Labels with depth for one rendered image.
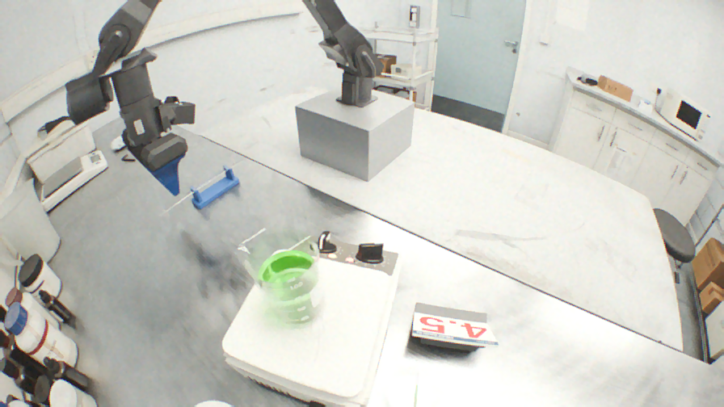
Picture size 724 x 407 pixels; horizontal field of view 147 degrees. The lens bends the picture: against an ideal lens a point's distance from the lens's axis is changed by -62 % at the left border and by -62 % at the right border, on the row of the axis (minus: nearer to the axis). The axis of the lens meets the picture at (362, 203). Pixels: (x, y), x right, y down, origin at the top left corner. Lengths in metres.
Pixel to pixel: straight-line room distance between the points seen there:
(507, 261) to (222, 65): 1.70
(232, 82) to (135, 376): 1.67
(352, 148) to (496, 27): 2.66
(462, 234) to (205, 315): 0.38
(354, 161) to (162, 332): 0.41
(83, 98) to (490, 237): 0.62
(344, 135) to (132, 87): 0.35
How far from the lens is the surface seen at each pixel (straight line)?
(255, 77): 1.94
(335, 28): 0.50
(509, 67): 3.04
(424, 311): 0.34
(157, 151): 0.39
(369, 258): 0.31
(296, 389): 0.24
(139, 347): 0.42
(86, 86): 0.45
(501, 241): 0.45
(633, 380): 0.46
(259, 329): 0.24
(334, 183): 0.51
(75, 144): 1.22
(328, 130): 0.52
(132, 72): 0.43
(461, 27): 3.12
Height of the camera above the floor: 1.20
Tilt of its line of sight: 40 degrees down
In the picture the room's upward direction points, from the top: straight up
